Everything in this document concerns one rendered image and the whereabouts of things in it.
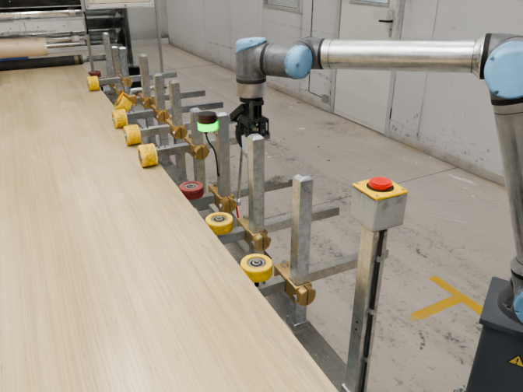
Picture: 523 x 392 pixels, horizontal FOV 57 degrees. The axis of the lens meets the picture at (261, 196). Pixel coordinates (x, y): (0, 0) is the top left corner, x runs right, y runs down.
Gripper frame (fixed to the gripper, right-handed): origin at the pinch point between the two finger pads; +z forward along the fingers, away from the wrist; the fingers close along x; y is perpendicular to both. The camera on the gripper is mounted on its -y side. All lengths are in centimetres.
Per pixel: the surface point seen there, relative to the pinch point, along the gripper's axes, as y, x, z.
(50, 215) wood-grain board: -7, -62, 11
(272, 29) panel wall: -447, 241, 25
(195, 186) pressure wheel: -6.7, -16.6, 10.5
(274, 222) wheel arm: 19.1, -0.5, 15.4
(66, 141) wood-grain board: -72, -50, 11
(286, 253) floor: -77, 59, 101
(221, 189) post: -1.4, -9.6, 10.9
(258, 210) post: 23.6, -8.0, 7.2
